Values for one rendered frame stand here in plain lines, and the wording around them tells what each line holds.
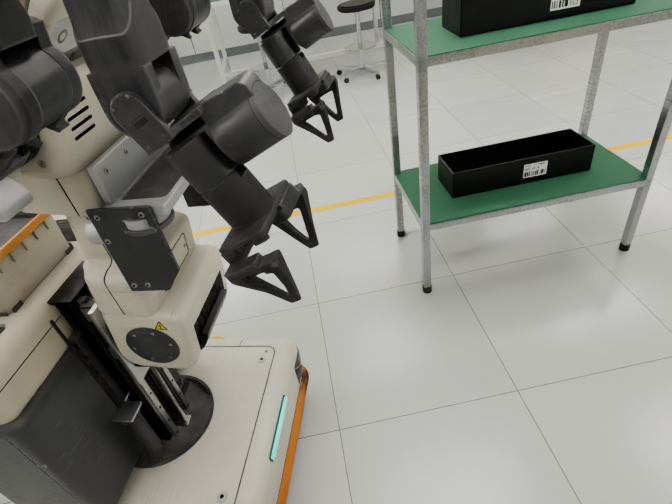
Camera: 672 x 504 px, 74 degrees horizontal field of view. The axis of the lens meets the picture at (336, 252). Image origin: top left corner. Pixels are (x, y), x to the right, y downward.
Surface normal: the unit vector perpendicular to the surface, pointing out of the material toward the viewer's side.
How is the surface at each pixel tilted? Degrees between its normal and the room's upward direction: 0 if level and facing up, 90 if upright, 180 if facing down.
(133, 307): 90
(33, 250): 92
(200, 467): 0
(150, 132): 90
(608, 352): 0
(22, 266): 92
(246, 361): 0
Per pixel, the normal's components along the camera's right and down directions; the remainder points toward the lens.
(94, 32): -0.20, 0.41
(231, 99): -0.10, 0.63
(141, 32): 0.98, -0.07
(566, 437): -0.14, -0.78
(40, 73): 0.84, -0.36
